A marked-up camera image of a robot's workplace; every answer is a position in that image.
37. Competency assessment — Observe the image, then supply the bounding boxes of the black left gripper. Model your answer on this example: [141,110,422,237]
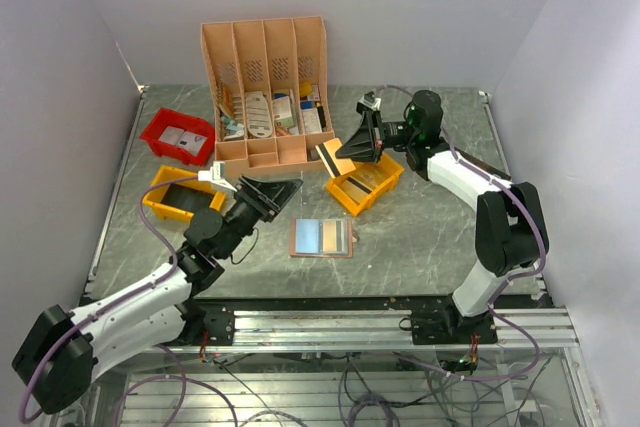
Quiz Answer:
[217,172,301,258]

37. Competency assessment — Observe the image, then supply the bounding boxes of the black book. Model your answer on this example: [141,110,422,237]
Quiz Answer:
[452,149,511,181]

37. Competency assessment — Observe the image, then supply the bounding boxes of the pink leather card holder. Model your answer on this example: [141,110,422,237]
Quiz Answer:
[290,218,356,258]

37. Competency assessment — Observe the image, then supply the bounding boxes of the card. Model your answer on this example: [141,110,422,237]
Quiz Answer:
[315,138,356,178]
[322,220,349,255]
[342,165,389,203]

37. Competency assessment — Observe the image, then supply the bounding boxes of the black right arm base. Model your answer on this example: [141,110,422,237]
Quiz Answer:
[398,309,498,345]

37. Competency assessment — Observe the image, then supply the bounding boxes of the cards in red bin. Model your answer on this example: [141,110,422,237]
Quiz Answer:
[159,126,207,155]

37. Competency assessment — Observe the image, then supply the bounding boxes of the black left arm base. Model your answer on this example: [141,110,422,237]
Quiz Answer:
[154,298,236,346]

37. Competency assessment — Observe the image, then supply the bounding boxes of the white box in organizer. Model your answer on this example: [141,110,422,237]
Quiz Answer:
[272,94,295,130]

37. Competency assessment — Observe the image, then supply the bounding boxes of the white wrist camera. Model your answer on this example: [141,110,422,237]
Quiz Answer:
[356,91,381,115]
[197,161,237,194]

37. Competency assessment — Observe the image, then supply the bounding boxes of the red plastic bin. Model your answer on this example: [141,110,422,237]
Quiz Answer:
[140,108,216,166]

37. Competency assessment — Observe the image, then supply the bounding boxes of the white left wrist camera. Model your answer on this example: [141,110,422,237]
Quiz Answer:
[197,161,237,194]

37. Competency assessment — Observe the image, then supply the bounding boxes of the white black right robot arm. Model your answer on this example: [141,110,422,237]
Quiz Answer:
[336,90,549,343]

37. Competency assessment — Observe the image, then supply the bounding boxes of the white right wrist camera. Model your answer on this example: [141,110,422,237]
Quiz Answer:
[356,91,381,115]

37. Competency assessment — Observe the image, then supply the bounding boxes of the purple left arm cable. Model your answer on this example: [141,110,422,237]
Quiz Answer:
[18,174,221,427]

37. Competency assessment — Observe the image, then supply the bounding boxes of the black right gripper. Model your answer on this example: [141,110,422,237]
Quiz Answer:
[335,108,418,164]

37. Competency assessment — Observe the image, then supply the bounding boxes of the yellow bin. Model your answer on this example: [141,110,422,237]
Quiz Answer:
[142,164,228,223]
[326,153,405,216]

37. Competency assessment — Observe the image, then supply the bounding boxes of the white oval perforated board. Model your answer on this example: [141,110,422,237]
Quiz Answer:
[245,91,273,139]

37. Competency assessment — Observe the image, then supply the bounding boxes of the peach plastic desk organizer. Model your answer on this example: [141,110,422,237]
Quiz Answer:
[201,16,335,176]

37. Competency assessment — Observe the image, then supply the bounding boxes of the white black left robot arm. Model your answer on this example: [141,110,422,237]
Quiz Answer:
[12,176,303,424]

